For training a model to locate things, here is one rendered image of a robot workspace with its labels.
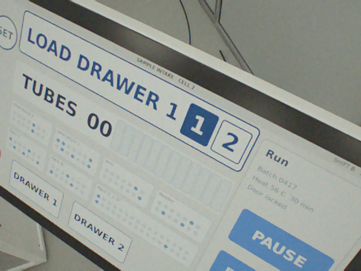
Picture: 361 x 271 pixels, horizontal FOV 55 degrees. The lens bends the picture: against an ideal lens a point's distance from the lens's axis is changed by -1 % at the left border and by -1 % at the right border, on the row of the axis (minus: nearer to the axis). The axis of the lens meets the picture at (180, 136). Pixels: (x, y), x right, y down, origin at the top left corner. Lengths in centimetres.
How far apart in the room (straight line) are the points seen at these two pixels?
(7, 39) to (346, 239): 43
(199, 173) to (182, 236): 8
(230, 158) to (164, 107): 8
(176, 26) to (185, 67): 171
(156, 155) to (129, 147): 3
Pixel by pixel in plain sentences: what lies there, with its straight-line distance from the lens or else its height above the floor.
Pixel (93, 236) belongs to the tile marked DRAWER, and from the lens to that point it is 49.
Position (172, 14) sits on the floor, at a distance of 212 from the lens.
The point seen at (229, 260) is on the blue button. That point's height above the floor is 106.
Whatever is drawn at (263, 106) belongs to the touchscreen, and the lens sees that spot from 33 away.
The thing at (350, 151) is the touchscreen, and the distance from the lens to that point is 33.
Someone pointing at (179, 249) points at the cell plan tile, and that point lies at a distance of 43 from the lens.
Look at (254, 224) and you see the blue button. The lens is 38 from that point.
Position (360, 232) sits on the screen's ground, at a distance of 37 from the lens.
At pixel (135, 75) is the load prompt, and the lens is 37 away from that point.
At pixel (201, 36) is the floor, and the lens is 201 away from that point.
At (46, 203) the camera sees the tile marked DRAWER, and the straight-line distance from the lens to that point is 52.
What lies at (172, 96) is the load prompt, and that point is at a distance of 36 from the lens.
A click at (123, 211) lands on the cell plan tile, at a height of 104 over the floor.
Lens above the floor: 146
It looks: 63 degrees down
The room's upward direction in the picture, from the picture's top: 1 degrees counter-clockwise
